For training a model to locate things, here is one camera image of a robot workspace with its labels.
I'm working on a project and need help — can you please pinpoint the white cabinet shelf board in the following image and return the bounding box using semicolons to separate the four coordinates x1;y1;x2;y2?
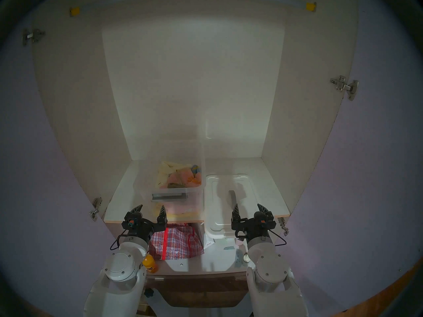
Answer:
103;157;291;225
145;235;251;276

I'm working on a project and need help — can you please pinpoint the brown wooden panel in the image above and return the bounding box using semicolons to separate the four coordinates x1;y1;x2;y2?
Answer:
147;275;251;308

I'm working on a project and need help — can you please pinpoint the light pink cloth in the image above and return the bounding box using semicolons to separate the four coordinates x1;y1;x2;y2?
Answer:
165;201;200;213

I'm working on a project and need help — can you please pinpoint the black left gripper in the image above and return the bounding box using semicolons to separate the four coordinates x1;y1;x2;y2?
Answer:
121;204;168;245

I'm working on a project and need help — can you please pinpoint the cream open wardrobe cabinet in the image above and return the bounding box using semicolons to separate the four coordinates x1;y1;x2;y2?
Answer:
31;0;361;277

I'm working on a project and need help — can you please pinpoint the clear plastic storage bin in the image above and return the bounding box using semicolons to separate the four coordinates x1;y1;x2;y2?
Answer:
133;136;206;221

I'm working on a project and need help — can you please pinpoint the red plaid woven bag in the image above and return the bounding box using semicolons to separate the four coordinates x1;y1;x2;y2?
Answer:
149;223;204;261

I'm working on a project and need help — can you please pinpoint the cream towel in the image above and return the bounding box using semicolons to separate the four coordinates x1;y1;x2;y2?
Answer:
156;160;192;188

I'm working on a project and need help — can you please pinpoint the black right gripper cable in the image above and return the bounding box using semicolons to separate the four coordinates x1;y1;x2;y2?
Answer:
269;230;287;247

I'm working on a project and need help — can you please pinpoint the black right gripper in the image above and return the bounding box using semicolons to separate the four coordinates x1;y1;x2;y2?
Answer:
231;203;277;243

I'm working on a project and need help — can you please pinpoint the orange bottle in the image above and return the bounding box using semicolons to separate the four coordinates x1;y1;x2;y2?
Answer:
143;254;158;274

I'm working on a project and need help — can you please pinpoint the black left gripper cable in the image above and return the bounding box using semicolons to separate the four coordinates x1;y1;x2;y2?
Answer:
110;229;128;251

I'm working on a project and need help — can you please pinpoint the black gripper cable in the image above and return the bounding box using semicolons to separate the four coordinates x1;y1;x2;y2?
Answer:
110;229;128;251
269;230;287;247

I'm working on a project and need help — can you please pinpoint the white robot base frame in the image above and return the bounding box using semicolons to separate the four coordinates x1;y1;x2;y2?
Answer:
139;295;255;317

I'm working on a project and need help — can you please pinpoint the white plastic bin lid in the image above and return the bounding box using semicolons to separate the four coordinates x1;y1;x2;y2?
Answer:
204;174;261;242

